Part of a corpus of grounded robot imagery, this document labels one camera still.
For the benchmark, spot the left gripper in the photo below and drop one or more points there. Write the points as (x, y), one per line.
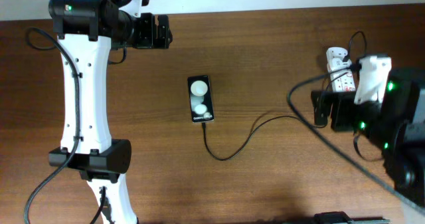
(147, 40)

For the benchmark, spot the white power strip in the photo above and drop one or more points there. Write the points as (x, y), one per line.
(342, 80)

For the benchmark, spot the black smartphone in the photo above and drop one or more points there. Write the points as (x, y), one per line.
(200, 99)

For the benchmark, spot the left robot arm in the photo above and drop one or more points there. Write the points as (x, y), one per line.
(87, 31)

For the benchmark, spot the white charger plug adapter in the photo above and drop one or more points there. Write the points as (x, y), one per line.
(336, 64)

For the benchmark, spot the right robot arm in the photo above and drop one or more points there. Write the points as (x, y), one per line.
(395, 126)

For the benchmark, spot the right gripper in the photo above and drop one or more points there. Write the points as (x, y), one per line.
(342, 101)

